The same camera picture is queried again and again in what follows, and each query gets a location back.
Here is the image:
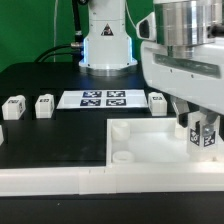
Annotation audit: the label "white part at left edge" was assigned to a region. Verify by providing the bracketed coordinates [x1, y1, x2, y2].
[0, 125, 4, 146]

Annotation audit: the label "white sheet with AprilTags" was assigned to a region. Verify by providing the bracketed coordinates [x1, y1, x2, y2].
[57, 89, 147, 109]

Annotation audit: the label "white square table top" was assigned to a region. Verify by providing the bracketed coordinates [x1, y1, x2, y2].
[106, 118, 224, 166]

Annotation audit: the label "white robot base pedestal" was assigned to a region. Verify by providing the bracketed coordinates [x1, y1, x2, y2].
[79, 0, 137, 77]

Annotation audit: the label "black cables at base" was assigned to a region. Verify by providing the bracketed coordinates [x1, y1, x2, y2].
[34, 0, 88, 64]

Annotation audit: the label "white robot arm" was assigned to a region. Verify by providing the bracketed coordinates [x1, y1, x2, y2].
[136, 0, 224, 137]

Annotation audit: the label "white L-shaped obstacle fence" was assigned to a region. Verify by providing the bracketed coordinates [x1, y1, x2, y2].
[0, 162, 224, 196]

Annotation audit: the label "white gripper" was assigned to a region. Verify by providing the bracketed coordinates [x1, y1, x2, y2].
[141, 41, 224, 137]

